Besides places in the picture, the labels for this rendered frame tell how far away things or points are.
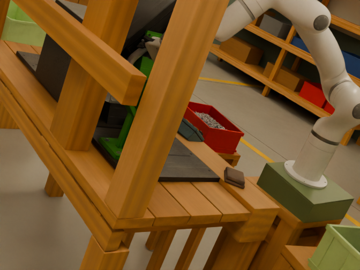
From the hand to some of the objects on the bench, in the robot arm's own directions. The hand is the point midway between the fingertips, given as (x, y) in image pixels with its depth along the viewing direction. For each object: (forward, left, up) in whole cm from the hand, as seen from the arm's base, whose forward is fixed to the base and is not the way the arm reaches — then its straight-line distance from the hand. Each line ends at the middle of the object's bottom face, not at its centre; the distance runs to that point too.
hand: (144, 49), depth 198 cm
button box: (-30, +5, -36) cm, 47 cm away
